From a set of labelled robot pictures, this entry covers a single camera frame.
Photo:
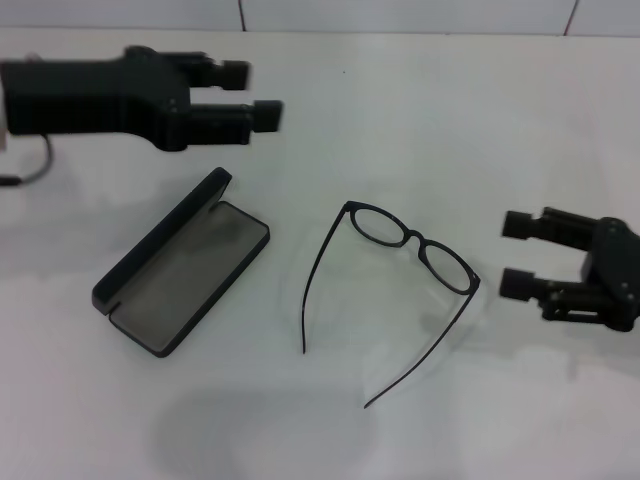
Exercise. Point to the black glasses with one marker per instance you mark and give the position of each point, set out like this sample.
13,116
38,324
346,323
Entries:
379,227

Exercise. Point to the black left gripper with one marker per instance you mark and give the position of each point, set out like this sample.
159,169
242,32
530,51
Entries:
100,95

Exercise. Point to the black glasses case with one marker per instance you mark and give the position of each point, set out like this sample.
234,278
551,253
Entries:
185,280

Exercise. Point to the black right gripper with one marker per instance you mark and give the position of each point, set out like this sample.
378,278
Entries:
622,270

